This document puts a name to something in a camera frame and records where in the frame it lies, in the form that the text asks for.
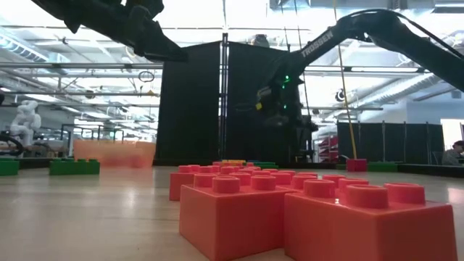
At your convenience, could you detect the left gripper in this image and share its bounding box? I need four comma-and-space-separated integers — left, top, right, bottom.
119, 0, 189, 63

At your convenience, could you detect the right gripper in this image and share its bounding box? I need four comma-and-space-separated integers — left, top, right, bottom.
255, 59, 319, 133

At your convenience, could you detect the orange long studded block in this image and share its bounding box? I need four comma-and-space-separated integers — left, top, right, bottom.
253, 168, 369, 199

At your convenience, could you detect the red rectangular block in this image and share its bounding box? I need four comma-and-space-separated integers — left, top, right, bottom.
345, 158, 368, 173

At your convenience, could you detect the orange square block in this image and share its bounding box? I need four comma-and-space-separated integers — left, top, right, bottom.
178, 175, 295, 261
283, 178, 460, 261

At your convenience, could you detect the orange rectangular block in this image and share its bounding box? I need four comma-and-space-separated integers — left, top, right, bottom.
168, 163, 254, 202

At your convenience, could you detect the black cabinet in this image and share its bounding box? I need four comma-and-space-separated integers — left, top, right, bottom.
289, 115, 315, 163

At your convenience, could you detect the red shelf rack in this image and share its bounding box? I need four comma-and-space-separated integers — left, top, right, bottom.
317, 134, 339, 162

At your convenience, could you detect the black divider screen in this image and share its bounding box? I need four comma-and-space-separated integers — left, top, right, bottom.
154, 32, 293, 166

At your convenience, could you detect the orange plastic bin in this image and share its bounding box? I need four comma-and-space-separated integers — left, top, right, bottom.
72, 140, 157, 170

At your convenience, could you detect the white robot figure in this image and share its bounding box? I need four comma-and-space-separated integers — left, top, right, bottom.
9, 100, 43, 146

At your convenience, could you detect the person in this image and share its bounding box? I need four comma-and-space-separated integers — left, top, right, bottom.
441, 140, 464, 167

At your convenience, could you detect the yellow hanging cable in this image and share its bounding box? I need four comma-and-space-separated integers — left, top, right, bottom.
331, 0, 359, 160

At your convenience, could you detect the black partition wall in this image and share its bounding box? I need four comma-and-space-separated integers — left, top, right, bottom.
336, 120, 446, 166

